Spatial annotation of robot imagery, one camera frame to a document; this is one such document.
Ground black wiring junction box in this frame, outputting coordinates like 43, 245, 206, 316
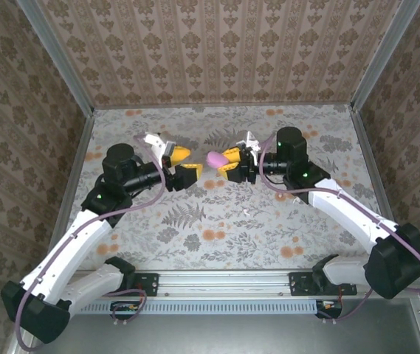
314, 299, 343, 319
110, 300, 141, 321

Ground floral patterned table cover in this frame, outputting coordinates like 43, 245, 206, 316
52, 105, 395, 272

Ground thin black cable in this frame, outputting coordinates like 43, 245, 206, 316
261, 173, 292, 187

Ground aluminium side rail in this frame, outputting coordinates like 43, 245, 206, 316
47, 110, 96, 248
349, 105, 397, 226

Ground short purple base cable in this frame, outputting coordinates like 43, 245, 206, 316
100, 288, 148, 326
318, 287, 376, 325

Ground aluminium frame post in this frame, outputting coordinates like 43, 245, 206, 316
349, 0, 416, 111
16, 0, 96, 117

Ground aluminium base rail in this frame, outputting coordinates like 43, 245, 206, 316
135, 270, 292, 297

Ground white slotted cable duct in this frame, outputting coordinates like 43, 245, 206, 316
72, 297, 320, 316

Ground grey metal shelf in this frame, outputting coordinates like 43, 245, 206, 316
6, 297, 420, 354

